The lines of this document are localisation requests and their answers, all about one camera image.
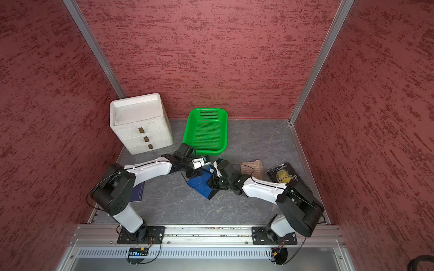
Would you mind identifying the grey blue cloth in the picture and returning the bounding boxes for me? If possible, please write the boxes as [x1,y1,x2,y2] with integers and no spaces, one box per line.
[188,166,218,200]

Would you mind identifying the brown striped dishcloth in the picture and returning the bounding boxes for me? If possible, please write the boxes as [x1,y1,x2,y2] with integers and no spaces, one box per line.
[240,159,264,180]

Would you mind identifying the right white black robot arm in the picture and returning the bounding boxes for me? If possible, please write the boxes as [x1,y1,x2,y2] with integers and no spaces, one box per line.
[207,159,324,238]

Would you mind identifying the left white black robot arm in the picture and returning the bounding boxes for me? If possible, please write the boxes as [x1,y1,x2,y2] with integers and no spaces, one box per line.
[88,143,210,244]

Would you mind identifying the green plastic basket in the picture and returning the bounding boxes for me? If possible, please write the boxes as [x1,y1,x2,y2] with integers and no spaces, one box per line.
[183,108,228,156]

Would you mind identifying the black gold book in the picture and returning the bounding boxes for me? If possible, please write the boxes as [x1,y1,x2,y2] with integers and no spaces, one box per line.
[266,162,302,184]

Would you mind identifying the blue book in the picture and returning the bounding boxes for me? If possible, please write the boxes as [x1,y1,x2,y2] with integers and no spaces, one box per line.
[130,182,145,203]

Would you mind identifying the white three-drawer cabinet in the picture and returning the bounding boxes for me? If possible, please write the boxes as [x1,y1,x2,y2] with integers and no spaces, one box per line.
[110,93,174,155]

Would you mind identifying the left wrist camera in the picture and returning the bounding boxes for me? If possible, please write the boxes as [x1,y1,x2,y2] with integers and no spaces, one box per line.
[192,156,211,169]

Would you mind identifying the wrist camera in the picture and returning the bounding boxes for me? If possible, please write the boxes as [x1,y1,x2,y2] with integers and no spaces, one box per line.
[210,161,222,177]
[192,156,211,169]

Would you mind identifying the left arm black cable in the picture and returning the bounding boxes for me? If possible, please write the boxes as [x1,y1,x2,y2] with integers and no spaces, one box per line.
[169,167,194,187]

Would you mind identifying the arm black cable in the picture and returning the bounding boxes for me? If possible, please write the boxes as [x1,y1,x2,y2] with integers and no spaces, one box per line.
[169,167,194,187]
[233,164,326,265]

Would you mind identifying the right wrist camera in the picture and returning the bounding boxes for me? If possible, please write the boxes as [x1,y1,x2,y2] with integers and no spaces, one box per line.
[210,161,222,177]

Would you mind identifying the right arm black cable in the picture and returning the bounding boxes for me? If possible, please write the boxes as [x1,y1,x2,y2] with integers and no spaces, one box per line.
[233,164,326,265]

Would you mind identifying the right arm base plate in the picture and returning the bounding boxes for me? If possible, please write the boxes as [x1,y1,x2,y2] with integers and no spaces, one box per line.
[252,227,297,245]

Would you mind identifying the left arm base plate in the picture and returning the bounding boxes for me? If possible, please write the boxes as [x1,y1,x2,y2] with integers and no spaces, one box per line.
[117,226,166,245]

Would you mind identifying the aluminium rail frame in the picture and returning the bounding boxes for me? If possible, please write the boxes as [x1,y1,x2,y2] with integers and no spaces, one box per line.
[57,224,355,271]

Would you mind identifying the left metal corner post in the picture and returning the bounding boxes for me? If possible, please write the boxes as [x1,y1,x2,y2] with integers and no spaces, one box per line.
[62,0,127,99]

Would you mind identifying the metal corner post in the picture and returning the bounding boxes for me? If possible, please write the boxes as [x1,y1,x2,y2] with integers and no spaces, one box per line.
[289,0,354,125]
[62,0,127,99]

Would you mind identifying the black cable bottom right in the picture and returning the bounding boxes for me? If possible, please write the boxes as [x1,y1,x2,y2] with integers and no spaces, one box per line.
[406,255,434,271]

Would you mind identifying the right metal corner post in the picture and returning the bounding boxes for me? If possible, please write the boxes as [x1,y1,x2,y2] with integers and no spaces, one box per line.
[289,0,354,125]

